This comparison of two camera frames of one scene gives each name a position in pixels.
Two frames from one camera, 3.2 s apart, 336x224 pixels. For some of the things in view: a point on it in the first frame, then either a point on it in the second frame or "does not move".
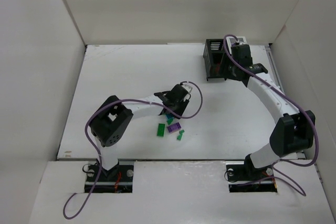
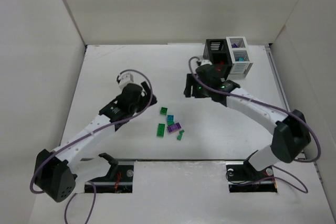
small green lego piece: [179, 137] does not move
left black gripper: [175, 108] to [146, 96]
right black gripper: [222, 67] to [194, 87]
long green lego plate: [160, 129] does not move
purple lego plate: [174, 127] does not move
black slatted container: [216, 60] does not move
